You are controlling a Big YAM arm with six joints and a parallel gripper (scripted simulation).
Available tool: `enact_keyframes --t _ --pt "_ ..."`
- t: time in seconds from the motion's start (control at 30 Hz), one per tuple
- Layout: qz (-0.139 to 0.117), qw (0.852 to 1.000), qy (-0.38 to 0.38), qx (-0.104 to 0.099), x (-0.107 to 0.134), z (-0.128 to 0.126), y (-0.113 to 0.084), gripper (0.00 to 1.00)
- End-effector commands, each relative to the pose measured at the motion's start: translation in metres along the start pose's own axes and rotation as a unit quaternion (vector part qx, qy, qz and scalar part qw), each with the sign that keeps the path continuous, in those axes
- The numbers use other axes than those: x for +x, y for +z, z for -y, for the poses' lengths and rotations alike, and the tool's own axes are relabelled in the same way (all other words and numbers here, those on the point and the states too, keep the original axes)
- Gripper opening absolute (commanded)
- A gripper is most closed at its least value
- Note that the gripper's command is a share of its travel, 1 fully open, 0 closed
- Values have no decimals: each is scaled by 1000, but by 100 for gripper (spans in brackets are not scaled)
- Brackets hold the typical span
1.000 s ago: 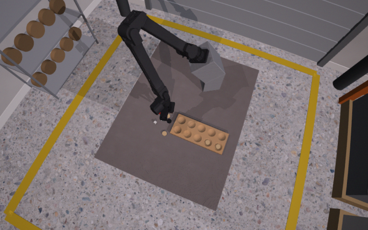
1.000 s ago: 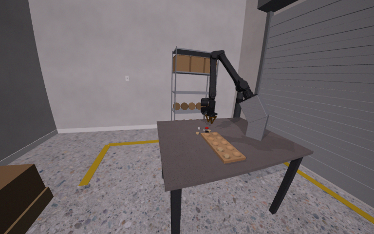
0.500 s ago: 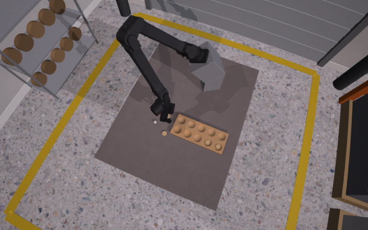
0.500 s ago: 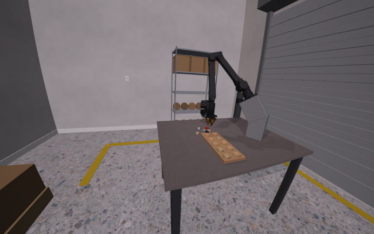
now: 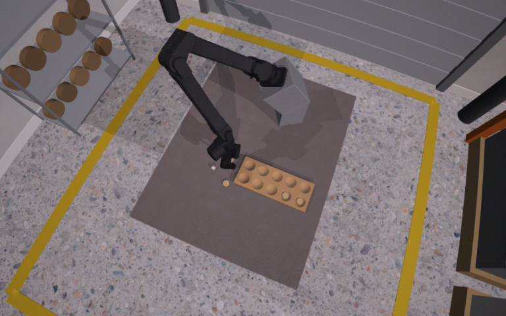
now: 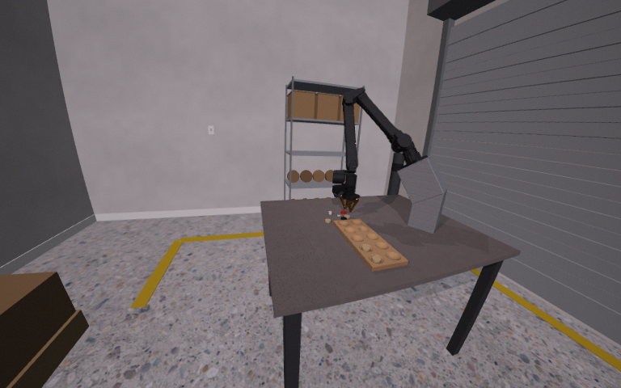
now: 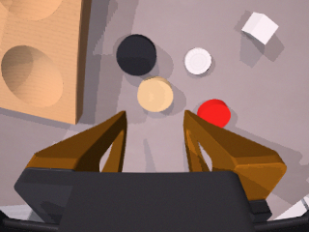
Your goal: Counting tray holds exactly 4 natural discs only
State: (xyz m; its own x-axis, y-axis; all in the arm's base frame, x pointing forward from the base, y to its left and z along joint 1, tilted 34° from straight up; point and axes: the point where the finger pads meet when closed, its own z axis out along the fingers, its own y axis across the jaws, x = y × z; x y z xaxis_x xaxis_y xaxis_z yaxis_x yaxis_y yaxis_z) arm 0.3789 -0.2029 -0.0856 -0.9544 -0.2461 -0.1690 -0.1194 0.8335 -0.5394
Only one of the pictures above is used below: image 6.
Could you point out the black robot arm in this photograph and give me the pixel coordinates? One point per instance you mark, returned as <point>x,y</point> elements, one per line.
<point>399,140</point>

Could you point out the orange tray with round pockets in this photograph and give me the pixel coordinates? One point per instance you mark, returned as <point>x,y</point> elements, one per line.
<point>352,229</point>

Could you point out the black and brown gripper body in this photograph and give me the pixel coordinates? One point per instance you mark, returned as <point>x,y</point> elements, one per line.
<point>351,198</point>

